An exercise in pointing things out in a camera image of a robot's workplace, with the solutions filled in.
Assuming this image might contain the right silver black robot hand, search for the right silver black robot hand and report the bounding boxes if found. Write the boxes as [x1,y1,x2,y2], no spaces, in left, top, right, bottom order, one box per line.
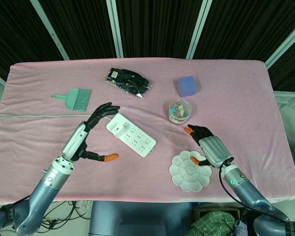
[183,124,234,169]

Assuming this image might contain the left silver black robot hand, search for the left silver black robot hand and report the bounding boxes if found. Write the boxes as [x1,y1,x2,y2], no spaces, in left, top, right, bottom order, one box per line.
[60,102,120,164]

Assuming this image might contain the white plug adapter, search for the white plug adapter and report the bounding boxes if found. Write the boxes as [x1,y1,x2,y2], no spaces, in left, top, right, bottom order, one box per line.
[112,122,125,137]

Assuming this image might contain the white power strip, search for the white power strip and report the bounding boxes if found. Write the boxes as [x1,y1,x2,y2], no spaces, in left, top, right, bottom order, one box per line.
[106,113,157,158]

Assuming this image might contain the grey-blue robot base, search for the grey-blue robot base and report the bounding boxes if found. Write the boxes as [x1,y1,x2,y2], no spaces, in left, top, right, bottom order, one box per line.
[88,201,195,236]

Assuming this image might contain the white flower-shaped palette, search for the white flower-shaped palette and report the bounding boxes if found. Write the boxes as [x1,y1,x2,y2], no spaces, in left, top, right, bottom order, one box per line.
[169,150,212,192]

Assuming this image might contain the teal mini brush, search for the teal mini brush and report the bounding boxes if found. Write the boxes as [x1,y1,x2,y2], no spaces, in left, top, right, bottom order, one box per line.
[51,88,92,111]

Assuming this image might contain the pink table cloth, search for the pink table cloth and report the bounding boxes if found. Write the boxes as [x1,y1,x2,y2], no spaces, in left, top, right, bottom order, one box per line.
[0,58,295,205]

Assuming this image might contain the clear jar of coloured clips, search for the clear jar of coloured clips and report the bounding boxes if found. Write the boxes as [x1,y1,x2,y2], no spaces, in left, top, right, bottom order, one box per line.
[168,98,194,125]

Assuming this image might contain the blue foam cube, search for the blue foam cube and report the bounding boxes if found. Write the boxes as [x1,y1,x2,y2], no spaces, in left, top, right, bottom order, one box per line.
[173,75,200,98]

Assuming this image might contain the green checkered cloth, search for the green checkered cloth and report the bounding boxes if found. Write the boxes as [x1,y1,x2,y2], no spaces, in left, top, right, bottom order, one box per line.
[190,210,239,236]

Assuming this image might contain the black gloves in plastic bag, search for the black gloves in plastic bag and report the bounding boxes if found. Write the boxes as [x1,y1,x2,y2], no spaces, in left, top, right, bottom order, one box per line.
[105,68,150,98]

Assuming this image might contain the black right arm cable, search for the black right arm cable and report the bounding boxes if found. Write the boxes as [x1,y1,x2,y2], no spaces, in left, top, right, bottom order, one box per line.
[219,159,290,221]

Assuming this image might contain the tangle of black floor cables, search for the tangle of black floor cables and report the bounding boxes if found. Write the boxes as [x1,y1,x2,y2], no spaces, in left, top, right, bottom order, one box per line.
[39,200,93,233]

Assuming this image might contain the white partition post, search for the white partition post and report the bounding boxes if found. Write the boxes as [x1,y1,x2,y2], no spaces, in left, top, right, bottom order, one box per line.
[30,0,70,60]
[265,18,295,71]
[185,0,213,59]
[107,0,124,59]

